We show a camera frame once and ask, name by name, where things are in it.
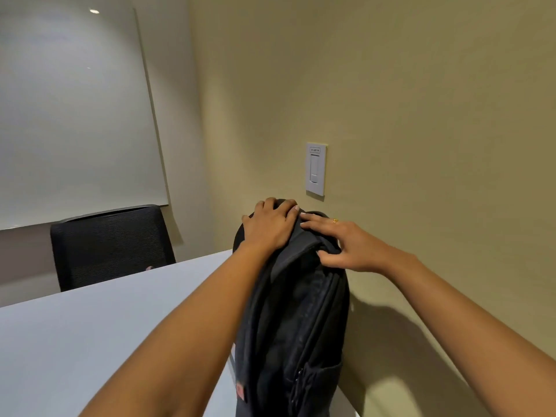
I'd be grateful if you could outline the person's right hand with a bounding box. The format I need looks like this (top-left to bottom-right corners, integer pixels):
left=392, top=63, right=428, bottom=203
left=299, top=212, right=418, bottom=274

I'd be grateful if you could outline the person's left hand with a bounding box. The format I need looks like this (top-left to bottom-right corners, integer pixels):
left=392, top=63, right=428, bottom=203
left=241, top=197, right=301, bottom=257

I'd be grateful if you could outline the black backpack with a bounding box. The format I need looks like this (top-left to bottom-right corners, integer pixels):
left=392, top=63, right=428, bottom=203
left=232, top=198, right=350, bottom=417

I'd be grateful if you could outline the person's left forearm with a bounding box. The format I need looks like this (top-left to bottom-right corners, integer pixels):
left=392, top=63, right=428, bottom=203
left=80, top=245, right=270, bottom=417

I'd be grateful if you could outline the person's right forearm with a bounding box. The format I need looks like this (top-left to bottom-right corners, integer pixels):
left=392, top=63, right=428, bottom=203
left=390, top=251, right=556, bottom=417

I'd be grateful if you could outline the black mesh office chair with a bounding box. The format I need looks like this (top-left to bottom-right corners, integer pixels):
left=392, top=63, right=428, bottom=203
left=50, top=204, right=177, bottom=293

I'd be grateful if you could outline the white table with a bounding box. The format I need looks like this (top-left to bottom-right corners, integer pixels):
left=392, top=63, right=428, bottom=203
left=0, top=249, right=361, bottom=417

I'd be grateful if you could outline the white wall switch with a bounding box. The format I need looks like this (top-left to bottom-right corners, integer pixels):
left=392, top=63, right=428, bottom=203
left=305, top=142, right=328, bottom=197

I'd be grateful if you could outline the white wall whiteboard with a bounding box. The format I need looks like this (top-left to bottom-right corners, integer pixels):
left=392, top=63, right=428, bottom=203
left=0, top=0, right=169, bottom=232

